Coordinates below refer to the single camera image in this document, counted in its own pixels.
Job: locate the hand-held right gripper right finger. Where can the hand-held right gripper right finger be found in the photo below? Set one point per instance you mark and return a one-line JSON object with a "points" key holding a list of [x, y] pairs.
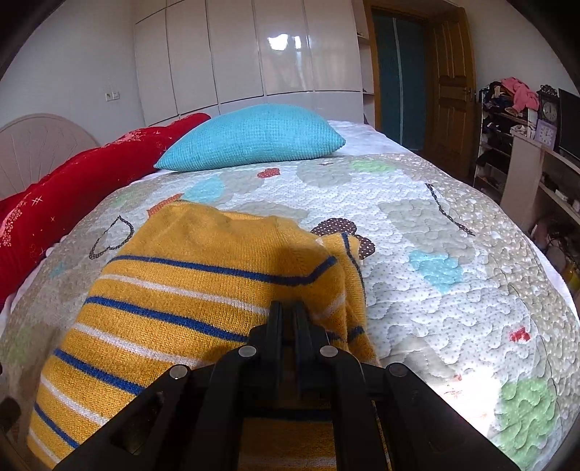
{"points": [[302, 335]]}

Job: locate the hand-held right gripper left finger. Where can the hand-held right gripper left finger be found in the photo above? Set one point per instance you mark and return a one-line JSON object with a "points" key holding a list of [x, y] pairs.
{"points": [[273, 335]]}

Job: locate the yellow striped knit sweater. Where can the yellow striped knit sweater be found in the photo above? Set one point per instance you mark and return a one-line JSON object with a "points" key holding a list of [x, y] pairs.
{"points": [[181, 271]]}

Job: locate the cluttered clothes shelf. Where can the cluttered clothes shelf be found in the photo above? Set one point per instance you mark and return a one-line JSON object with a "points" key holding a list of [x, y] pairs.
{"points": [[494, 136]]}

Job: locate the patterned quilted bedspread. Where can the patterned quilted bedspread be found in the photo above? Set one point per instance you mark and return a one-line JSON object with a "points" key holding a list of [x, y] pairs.
{"points": [[453, 217]]}

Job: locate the light blue pillow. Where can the light blue pillow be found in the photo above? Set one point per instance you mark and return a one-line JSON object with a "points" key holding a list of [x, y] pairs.
{"points": [[253, 136]]}

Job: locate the white bed sheet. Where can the white bed sheet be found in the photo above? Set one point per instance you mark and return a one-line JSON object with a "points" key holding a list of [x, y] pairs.
{"points": [[367, 138]]}

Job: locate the red patterned blanket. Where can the red patterned blanket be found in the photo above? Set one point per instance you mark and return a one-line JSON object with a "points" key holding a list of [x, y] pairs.
{"points": [[81, 190]]}

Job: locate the cluttered shelf unit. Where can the cluttered shelf unit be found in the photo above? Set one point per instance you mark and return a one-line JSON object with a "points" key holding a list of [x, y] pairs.
{"points": [[521, 167]]}

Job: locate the teal door curtain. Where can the teal door curtain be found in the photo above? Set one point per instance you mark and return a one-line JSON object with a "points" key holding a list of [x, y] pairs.
{"points": [[398, 77]]}

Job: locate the wooden door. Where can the wooden door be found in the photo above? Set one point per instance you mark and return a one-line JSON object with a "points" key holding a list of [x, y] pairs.
{"points": [[451, 90]]}

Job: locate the white glossy wardrobe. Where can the white glossy wardrobe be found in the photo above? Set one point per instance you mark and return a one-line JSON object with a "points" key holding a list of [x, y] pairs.
{"points": [[235, 50]]}

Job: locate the beige bed headboard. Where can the beige bed headboard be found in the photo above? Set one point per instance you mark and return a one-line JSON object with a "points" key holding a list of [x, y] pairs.
{"points": [[40, 149]]}

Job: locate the purple square clock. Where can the purple square clock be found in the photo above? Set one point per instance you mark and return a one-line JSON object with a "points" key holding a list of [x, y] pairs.
{"points": [[545, 134]]}

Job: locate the pink clothing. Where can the pink clothing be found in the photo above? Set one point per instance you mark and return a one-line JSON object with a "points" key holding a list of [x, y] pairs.
{"points": [[521, 93]]}

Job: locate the dark ornate clock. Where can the dark ornate clock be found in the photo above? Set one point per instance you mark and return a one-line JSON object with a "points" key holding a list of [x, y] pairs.
{"points": [[548, 108]]}

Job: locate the black monitor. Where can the black monitor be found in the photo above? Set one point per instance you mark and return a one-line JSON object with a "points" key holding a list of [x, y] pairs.
{"points": [[570, 124]]}

